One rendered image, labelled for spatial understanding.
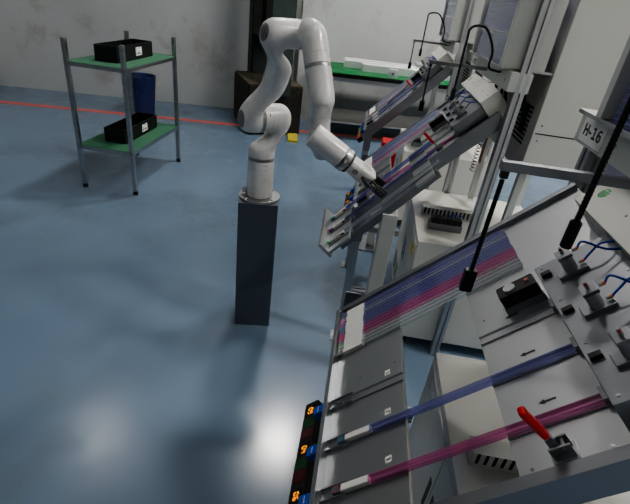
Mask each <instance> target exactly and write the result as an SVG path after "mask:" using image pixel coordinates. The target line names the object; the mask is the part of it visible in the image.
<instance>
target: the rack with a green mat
mask: <svg viewBox="0 0 630 504"><path fill-rule="evenodd" d="M60 42H61V49H62V55H63V62H64V68H65V74H66V80H67V87H68V93H69V99H70V106H71V112H72V118H73V125H74V131H75V137H76V144H77V150H78V157H79V163H80V169H81V176H82V182H83V187H89V185H88V179H87V172H86V165H85V159H84V152H83V149H86V150H93V151H99V152H106V153H112V154H119V155H125V156H130V166H131V177H132V187H133V195H138V185H137V174H136V163H135V155H136V156H138V155H139V153H140V152H142V151H143V150H145V149H146V148H148V147H150V146H151V145H153V144H155V143H156V142H158V141H159V140H161V139H163V138H164V137H166V136H168V135H169V134H171V133H172V132H174V131H175V136H176V161H177V162H181V158H180V134H179V109H178V84H177V57H176V37H171V46H172V55H165V54H158V53H153V56H149V57H145V58H140V59H136V60H132V61H127V62H126V55H125V45H119V55H120V63H118V64H117V63H110V62H103V61H96V60H95V55H92V56H86V57H80V58H75V59H69V53H68V46H67V40H66V37H60ZM170 61H172V68H173V91H174V114H175V125H174V124H167V123H161V122H157V128H155V129H153V130H151V131H149V132H147V133H146V134H144V135H142V136H140V137H138V138H137V139H135V140H133V131H132V120H131V115H132V114H135V113H136V112H135V101H134V89H133V78H132V72H133V71H137V70H141V69H144V68H148V67H152V66H155V65H159V64H163V63H166V62H170ZM71 66H75V67H82V68H89V69H96V70H103V71H110V72H117V73H121V75H122V85H123V95H124V106H125V116H126V126H127V136H128V143H127V144H120V143H114V142H107V141H105V135H104V132H103V133H101V134H98V135H96V136H94V137H92V138H90V139H88V140H85V141H83V142H82V139H81V132H80V126H79V119H78V113H77V106H76V99H75V93H74V86H73V79H72V73H71ZM127 73H128V77H127ZM128 84H129V87H128ZM129 95H130V98H129ZM130 106H131V109H130Z"/></svg>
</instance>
